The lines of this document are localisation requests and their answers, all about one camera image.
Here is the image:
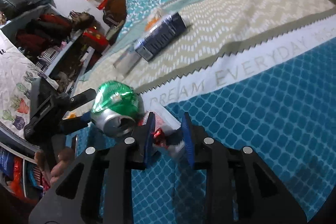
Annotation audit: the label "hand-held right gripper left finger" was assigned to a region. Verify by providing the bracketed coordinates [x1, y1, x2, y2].
[28, 112, 156, 224]

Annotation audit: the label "red packet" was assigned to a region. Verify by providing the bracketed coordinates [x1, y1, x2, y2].
[12, 157, 24, 195]

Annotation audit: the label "grey storage shelf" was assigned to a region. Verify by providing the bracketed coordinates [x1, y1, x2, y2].
[0, 4, 111, 203]

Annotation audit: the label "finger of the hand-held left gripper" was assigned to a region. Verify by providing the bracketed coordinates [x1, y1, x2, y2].
[59, 112, 91, 135]
[70, 88, 96, 111]

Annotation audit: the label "dark blue white carton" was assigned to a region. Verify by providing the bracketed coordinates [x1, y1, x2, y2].
[134, 12, 187, 61]

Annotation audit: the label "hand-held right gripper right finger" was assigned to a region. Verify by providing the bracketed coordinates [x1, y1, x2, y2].
[182, 112, 307, 224]

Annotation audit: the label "pile of dark clothes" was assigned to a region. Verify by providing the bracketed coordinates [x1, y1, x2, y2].
[16, 13, 72, 56]

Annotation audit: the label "brown handbag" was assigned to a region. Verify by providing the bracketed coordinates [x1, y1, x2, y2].
[70, 11, 95, 30]

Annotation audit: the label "person's left hand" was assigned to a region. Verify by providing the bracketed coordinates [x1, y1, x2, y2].
[34, 147, 76, 188]

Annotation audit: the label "black bags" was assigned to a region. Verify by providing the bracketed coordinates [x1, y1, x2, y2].
[0, 0, 51, 21]

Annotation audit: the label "blue packet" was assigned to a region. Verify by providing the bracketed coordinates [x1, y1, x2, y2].
[0, 148, 13, 177]

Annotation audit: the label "red white wrapper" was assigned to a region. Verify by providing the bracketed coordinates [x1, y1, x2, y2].
[154, 128, 168, 147]

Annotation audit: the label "white printed cloth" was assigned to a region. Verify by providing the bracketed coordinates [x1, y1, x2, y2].
[0, 32, 53, 132]

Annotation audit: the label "red bag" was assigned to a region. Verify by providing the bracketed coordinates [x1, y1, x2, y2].
[83, 27, 109, 47]

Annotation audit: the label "green drink can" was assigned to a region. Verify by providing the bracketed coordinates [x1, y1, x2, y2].
[90, 81, 145, 138]

